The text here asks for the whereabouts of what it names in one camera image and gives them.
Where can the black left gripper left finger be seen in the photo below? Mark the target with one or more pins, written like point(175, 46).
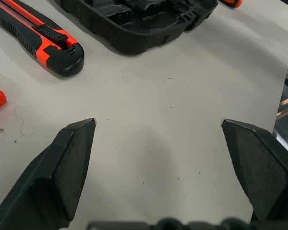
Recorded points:
point(50, 172)

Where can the black tool kit case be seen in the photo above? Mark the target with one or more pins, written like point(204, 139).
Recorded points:
point(134, 36)

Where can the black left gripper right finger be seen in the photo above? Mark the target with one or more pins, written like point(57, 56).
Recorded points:
point(261, 172)

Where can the orange black utility knife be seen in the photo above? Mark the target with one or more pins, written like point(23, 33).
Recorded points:
point(55, 57)

